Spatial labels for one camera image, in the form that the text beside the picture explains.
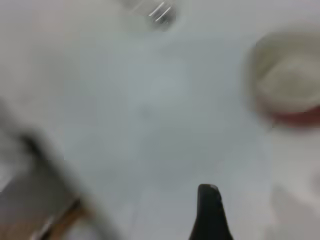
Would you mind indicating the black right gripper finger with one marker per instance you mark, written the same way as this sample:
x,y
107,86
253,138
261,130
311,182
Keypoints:
x,y
210,217

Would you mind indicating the red ceramic cup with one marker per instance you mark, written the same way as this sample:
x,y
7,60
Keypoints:
x,y
295,117

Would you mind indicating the clear glass cup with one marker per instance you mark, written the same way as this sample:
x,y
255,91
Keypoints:
x,y
160,15

